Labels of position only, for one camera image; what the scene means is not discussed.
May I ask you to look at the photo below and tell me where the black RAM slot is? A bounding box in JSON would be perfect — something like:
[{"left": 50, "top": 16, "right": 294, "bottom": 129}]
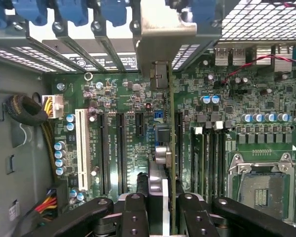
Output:
[
  {"left": 213, "top": 120, "right": 224, "bottom": 198},
  {"left": 204, "top": 121, "right": 214, "bottom": 201}
]

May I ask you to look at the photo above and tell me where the long black expansion slot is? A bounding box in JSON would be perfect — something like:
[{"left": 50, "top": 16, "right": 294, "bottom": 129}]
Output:
[
  {"left": 115, "top": 112, "right": 128, "bottom": 195},
  {"left": 97, "top": 112, "right": 111, "bottom": 196},
  {"left": 176, "top": 110, "right": 185, "bottom": 179}
]

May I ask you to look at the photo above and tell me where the CPU socket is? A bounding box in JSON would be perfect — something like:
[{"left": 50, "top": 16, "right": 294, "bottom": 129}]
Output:
[{"left": 227, "top": 152, "right": 296, "bottom": 223}]

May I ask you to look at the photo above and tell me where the black power connector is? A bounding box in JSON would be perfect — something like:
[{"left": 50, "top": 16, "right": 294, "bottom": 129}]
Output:
[{"left": 45, "top": 182, "right": 70, "bottom": 216}]

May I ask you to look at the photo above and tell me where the white expansion slot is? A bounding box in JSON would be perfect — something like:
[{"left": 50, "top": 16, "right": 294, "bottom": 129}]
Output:
[{"left": 74, "top": 108, "right": 92, "bottom": 191}]

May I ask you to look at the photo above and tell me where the short black expansion slot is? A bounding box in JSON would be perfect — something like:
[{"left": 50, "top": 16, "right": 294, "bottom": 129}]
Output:
[{"left": 135, "top": 112, "right": 146, "bottom": 138}]

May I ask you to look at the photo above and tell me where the green motherboard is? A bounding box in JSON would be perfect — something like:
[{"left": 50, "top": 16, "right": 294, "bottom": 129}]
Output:
[{"left": 43, "top": 44, "right": 296, "bottom": 237}]

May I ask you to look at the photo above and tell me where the white power connector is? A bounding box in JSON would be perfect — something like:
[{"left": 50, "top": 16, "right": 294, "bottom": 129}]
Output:
[{"left": 41, "top": 94, "right": 65, "bottom": 120}]

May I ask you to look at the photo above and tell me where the dark grey PC case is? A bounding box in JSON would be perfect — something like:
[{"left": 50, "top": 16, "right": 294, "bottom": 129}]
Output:
[{"left": 0, "top": 0, "right": 296, "bottom": 237}]

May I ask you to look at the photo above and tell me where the red yellow wire bundle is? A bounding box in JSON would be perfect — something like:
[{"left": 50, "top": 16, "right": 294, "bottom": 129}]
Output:
[{"left": 31, "top": 189, "right": 59, "bottom": 223}]

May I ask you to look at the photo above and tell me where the black braided power cable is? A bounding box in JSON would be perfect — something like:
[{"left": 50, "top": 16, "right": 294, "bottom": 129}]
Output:
[{"left": 5, "top": 94, "right": 58, "bottom": 179}]

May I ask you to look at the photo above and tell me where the metal slot cover bracket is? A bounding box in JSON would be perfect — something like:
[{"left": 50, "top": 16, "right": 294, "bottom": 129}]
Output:
[
  {"left": 90, "top": 20, "right": 126, "bottom": 73},
  {"left": 51, "top": 20, "right": 90, "bottom": 74}
]

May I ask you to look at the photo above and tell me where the red black twisted wire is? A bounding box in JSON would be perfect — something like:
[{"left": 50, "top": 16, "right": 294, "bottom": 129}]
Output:
[{"left": 221, "top": 53, "right": 296, "bottom": 85}]

